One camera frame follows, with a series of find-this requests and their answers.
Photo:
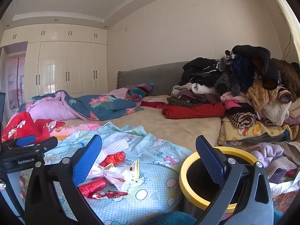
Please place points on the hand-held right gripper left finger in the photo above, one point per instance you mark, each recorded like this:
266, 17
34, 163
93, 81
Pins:
88, 160

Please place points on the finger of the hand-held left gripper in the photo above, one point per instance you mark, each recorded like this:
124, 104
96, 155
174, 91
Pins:
25, 140
48, 143

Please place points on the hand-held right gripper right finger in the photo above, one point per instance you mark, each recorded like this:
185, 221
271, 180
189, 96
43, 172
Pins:
209, 160

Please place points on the red can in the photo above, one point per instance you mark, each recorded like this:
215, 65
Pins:
92, 186

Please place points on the yellow-rimmed black bin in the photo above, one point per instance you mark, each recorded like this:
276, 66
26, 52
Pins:
234, 150

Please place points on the white plastic wrapper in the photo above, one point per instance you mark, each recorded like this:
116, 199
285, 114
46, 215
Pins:
117, 175

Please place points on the red snack wrapper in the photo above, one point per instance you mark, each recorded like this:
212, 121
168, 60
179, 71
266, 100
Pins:
107, 194

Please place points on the person's left hand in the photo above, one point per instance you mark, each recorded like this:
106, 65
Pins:
22, 187

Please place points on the red flower-print cloth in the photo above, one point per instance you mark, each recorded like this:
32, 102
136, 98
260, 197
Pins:
21, 124

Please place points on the pink cartoon blanket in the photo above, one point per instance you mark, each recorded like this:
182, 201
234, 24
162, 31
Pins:
75, 129

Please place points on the beige bed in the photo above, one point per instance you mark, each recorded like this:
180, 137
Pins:
175, 126

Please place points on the red folded garment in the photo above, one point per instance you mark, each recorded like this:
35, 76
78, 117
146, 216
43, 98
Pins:
194, 111

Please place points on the brown striped knit garment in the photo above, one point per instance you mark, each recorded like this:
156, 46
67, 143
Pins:
243, 119

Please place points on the blue floral quilt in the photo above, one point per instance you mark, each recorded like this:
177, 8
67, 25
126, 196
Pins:
98, 105

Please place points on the lilac fleece garment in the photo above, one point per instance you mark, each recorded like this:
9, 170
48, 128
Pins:
269, 151

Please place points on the light blue cat-print blanket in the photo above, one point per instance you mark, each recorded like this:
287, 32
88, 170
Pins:
150, 150

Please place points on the pink garment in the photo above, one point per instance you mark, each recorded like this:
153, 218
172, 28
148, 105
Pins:
234, 104

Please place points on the dark purple garment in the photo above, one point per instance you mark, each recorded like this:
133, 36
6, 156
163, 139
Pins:
206, 97

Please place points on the dark dotted garment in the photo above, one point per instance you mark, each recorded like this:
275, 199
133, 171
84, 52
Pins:
180, 101

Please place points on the person's teal clothing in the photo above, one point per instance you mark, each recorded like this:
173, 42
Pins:
171, 219

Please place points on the white fleece garment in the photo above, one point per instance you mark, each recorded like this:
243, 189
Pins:
201, 89

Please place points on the white cloth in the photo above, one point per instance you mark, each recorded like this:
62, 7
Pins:
281, 187

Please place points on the grey dotted garment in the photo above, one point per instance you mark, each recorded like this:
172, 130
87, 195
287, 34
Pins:
225, 82

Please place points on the white wardrobe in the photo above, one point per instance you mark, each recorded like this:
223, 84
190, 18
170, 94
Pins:
58, 63

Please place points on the dark red cloth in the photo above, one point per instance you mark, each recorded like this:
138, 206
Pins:
152, 104

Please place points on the cream fleece garment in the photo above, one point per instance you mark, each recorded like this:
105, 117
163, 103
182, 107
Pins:
276, 112

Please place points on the beige knitted garment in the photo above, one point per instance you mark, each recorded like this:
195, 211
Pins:
291, 150

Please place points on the tan fuzzy garment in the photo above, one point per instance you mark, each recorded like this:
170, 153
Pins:
260, 93

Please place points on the striped pillow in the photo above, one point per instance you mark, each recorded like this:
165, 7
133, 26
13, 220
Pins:
140, 89

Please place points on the black jacket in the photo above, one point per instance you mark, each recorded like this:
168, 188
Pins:
199, 70

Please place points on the navy fuzzy garment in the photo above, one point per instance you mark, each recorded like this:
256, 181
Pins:
242, 75

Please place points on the grey headboard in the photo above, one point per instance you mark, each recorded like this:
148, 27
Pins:
159, 77

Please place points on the brown patterned sweater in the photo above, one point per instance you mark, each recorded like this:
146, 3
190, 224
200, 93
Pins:
283, 96

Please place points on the grey fuzzy garment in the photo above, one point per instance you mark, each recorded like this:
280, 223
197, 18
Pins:
225, 59

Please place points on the brown plush blanket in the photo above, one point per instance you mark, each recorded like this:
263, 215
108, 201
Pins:
289, 77

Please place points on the black quilted garment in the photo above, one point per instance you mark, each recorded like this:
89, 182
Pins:
255, 51

